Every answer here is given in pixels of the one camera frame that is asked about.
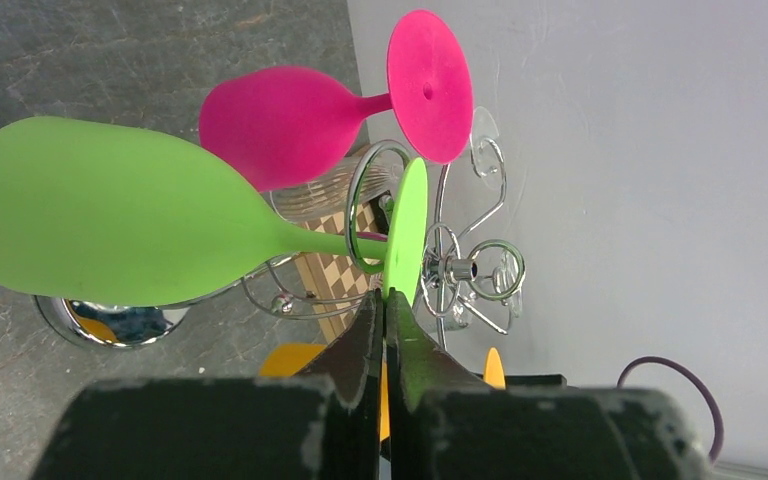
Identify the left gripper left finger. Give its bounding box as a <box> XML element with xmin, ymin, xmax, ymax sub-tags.
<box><xmin>32</xmin><ymin>290</ymin><xmax>384</xmax><ymax>479</ymax></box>

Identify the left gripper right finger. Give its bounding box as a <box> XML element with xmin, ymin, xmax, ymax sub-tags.
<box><xmin>383</xmin><ymin>290</ymin><xmax>712</xmax><ymax>479</ymax></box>

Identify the chrome wine glass rack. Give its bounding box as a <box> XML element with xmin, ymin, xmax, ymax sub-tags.
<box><xmin>34</xmin><ymin>153</ymin><xmax>526</xmax><ymax>349</ymax></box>

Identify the green wine glass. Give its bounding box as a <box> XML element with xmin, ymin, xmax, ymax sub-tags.
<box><xmin>0</xmin><ymin>115</ymin><xmax>430</xmax><ymax>309</ymax></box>

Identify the orange wine glass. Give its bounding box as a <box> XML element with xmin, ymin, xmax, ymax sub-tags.
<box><xmin>258</xmin><ymin>343</ymin><xmax>507</xmax><ymax>442</ymax></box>

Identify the pink wine glass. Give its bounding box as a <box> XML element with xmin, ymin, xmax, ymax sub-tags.
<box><xmin>198</xmin><ymin>10</ymin><xmax>474</xmax><ymax>192</ymax></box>

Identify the wooden chessboard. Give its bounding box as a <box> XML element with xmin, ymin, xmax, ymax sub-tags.
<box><xmin>295</xmin><ymin>203</ymin><xmax>381</xmax><ymax>344</ymax></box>

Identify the clear glass near front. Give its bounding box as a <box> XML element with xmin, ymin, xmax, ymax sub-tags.
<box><xmin>264</xmin><ymin>145</ymin><xmax>404</xmax><ymax>223</ymax></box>

